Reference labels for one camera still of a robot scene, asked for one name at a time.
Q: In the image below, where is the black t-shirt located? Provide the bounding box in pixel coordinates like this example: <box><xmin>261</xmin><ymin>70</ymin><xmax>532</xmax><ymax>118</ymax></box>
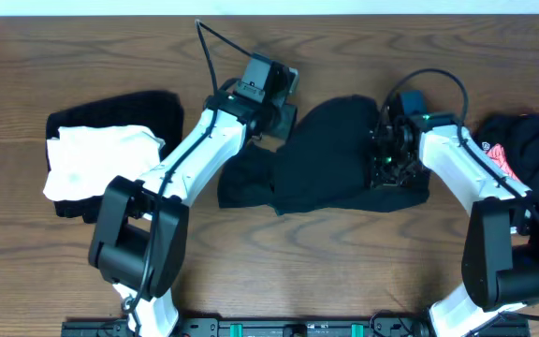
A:
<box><xmin>217</xmin><ymin>95</ymin><xmax>430</xmax><ymax>215</ymax></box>

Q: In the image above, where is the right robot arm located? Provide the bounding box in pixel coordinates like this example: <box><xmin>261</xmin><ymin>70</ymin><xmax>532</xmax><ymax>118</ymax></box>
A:
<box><xmin>372</xmin><ymin>91</ymin><xmax>539</xmax><ymax>336</ymax></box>

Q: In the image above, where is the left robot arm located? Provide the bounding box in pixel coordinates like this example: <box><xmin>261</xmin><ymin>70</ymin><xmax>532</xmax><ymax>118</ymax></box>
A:
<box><xmin>88</xmin><ymin>53</ymin><xmax>299</xmax><ymax>336</ymax></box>

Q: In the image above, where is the black fabric storage container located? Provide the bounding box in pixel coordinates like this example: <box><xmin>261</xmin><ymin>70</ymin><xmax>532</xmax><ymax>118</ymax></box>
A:
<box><xmin>45</xmin><ymin>90</ymin><xmax>185</xmax><ymax>225</ymax></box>

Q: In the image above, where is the pink crumpled garment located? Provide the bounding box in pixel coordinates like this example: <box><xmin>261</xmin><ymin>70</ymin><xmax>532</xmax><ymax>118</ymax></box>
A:
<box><xmin>486</xmin><ymin>143</ymin><xmax>519</xmax><ymax>182</ymax></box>

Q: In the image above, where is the black crumpled garment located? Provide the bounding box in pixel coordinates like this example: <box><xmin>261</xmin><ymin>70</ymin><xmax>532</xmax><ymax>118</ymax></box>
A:
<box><xmin>473</xmin><ymin>113</ymin><xmax>539</xmax><ymax>197</ymax></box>

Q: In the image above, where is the white folded garment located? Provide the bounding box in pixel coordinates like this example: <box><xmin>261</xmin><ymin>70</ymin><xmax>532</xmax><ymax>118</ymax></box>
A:
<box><xmin>43</xmin><ymin>125</ymin><xmax>166</xmax><ymax>201</ymax></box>

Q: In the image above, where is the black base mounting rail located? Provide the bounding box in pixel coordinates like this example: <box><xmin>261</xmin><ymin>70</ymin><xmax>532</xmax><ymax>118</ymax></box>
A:
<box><xmin>61</xmin><ymin>315</ymin><xmax>532</xmax><ymax>337</ymax></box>

